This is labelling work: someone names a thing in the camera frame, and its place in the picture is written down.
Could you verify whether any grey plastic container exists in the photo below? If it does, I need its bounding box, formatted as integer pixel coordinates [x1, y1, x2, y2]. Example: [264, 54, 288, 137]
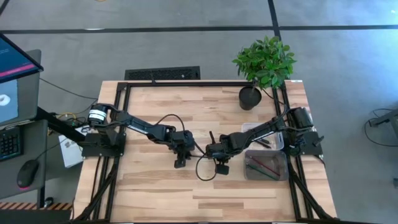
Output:
[244, 149, 289, 182]

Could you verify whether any hazard striped dark platform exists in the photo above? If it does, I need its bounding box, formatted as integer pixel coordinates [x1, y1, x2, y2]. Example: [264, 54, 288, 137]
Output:
[0, 202, 73, 224]

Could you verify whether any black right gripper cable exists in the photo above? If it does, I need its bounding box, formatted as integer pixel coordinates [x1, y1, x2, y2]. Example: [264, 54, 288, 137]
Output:
[195, 154, 218, 182]

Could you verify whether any grey monitor with light screen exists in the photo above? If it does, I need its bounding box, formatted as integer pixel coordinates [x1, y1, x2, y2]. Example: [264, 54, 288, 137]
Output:
[0, 49, 42, 127]

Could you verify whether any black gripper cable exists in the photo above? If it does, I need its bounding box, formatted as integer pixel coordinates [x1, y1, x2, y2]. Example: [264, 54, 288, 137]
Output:
[195, 154, 218, 182]
[154, 113, 187, 133]

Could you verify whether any black floor vent grille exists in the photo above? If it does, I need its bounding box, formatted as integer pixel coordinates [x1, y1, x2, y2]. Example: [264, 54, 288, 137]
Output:
[124, 65, 201, 81]

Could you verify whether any black cable by pot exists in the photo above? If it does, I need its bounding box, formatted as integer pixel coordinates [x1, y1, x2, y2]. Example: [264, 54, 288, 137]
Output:
[262, 88, 286, 107]

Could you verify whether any grey side desk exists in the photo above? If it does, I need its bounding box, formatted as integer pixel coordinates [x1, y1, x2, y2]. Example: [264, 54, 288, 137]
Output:
[0, 119, 49, 200]

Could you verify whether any thin black floor cable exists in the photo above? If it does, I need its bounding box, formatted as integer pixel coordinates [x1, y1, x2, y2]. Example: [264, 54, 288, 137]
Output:
[39, 77, 99, 101]

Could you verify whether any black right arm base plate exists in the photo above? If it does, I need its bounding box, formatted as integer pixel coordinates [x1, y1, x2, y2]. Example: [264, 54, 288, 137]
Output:
[292, 130, 324, 156]

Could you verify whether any green leafy plant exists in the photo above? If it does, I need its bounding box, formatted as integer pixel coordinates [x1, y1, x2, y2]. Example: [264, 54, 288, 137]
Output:
[232, 35, 297, 90]

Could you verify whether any black aluminium table frame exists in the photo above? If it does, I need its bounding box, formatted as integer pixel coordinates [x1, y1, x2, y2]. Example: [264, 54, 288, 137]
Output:
[73, 81, 340, 223]

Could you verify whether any black computer mouse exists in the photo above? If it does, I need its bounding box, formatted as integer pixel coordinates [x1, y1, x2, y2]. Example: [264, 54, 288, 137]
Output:
[16, 159, 40, 189]

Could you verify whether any black keyboard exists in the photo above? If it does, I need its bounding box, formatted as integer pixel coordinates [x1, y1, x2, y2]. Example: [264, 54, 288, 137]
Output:
[0, 126, 23, 162]

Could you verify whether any black plant pot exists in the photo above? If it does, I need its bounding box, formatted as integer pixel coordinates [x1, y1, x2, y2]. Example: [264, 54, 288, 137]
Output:
[238, 86, 262, 111]

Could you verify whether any white printed box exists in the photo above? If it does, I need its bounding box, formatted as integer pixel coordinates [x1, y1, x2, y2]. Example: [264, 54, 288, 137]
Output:
[58, 126, 91, 169]

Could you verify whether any clear plastic container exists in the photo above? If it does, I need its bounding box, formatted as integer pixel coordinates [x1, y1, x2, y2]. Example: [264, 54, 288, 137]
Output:
[241, 122, 285, 152]

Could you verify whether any black mouse cable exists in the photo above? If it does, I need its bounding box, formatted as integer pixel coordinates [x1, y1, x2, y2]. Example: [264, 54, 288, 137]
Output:
[37, 138, 68, 162]

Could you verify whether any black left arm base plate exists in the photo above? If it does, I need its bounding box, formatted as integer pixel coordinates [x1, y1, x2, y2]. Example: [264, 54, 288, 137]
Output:
[81, 132, 127, 157]

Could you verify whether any grey floor stand with cables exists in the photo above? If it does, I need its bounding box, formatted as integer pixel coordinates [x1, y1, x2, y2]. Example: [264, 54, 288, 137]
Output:
[365, 108, 398, 149]

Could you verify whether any yellow cable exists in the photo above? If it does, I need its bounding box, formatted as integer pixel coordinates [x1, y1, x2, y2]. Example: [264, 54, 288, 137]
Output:
[55, 111, 77, 121]

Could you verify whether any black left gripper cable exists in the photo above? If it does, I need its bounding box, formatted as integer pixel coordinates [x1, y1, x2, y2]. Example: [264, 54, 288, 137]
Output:
[154, 113, 187, 133]

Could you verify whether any green pencil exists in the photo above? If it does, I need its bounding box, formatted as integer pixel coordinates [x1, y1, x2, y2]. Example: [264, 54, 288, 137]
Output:
[246, 164, 279, 181]

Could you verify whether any black cable bundle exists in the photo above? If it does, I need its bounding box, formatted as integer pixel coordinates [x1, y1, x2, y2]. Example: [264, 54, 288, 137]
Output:
[54, 99, 99, 128]

